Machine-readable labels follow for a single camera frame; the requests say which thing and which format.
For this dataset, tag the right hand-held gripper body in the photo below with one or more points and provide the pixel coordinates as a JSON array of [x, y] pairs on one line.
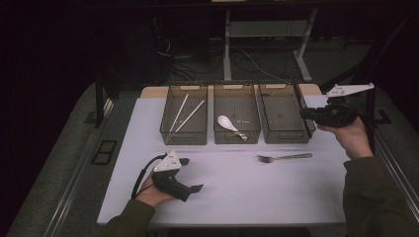
[[336, 115]]

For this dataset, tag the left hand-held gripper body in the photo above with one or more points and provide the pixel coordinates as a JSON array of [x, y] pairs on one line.
[[169, 184]]

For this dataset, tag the metal table knife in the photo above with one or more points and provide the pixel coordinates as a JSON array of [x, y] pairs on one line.
[[299, 97]]

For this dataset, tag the smoky clear plastic bin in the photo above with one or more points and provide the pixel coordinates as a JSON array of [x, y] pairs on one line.
[[194, 128], [243, 108], [280, 113]]

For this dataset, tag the metal fork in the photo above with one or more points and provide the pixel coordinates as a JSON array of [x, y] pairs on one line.
[[290, 156]]

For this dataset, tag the white ceramic spoon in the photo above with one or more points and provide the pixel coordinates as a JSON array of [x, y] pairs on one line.
[[224, 121]]

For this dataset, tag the person's left hand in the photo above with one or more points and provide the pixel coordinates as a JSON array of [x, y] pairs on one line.
[[150, 196]]

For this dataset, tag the person's right hand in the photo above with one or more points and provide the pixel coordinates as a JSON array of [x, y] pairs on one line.
[[352, 140]]

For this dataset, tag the black metal stand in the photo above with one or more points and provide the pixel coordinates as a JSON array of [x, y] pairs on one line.
[[371, 102]]

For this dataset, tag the white table sheet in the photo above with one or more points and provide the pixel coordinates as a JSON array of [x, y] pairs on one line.
[[247, 197]]

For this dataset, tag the metal floor rail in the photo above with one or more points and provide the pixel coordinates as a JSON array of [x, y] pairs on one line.
[[398, 174], [77, 164]]

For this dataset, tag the white metal desk frame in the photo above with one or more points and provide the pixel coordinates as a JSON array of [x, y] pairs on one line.
[[227, 49]]

